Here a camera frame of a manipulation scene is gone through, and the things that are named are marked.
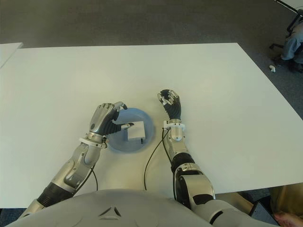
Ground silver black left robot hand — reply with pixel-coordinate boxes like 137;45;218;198
89;101;135;138

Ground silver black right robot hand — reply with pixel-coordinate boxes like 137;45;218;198
156;89;183;121

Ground white charger block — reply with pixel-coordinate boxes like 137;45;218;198
126;121;146;144

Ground blue round plate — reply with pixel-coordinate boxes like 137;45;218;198
106;107;157;154

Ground grey robot torso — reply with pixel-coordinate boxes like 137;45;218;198
7;189;280;227

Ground white side table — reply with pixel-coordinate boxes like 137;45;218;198
0;42;23;69

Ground black office chair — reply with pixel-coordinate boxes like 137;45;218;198
269;14;303;73

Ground brown object under table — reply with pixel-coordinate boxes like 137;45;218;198
269;185;303;227

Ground white background desk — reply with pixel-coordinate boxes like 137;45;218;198
276;0;303;12

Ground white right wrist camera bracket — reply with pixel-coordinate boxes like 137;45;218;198
162;120;187;131

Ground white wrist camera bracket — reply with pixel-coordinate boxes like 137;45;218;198
79;137;108;149
162;120;187;131

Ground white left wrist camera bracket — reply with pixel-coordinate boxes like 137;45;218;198
79;137;108;149

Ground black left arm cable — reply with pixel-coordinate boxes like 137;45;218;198
87;165;99;191

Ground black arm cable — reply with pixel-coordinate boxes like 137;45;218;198
144;129;177;201
87;165;99;191

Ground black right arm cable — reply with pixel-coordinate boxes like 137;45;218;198
144;129;177;201

